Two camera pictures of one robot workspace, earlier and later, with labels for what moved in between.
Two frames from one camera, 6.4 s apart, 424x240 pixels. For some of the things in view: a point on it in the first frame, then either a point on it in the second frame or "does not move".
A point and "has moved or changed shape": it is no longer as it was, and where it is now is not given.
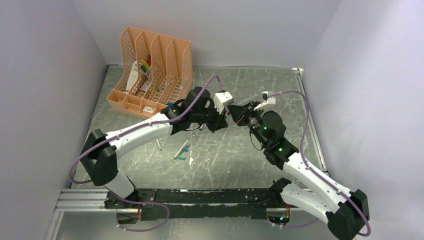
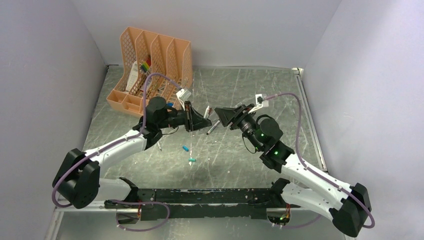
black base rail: x=238 y=203 does not move
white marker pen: x=181 y=147 has moved or changed shape
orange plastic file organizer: x=155 y=69 does not move
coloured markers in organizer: x=146 y=65 does not move
